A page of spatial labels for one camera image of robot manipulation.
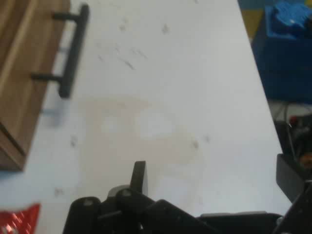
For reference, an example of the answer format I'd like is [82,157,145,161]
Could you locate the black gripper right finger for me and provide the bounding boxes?
[276,153,312,234]

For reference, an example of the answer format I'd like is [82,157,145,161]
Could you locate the dark wooden cabinet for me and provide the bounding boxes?
[0,123,26,172]

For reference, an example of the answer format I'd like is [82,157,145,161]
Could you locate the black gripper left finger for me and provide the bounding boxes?
[63,160,195,234]

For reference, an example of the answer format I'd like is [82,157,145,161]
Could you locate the wooden drawer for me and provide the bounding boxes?
[0,0,72,171]

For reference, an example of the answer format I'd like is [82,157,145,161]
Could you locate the red snack packet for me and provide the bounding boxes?
[0,203,41,234]

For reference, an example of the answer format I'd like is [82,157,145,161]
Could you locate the large blue foam block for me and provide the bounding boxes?
[252,0,312,106]

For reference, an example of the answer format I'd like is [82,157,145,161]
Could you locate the black bar drawer handle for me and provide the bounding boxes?
[31,4,90,98]

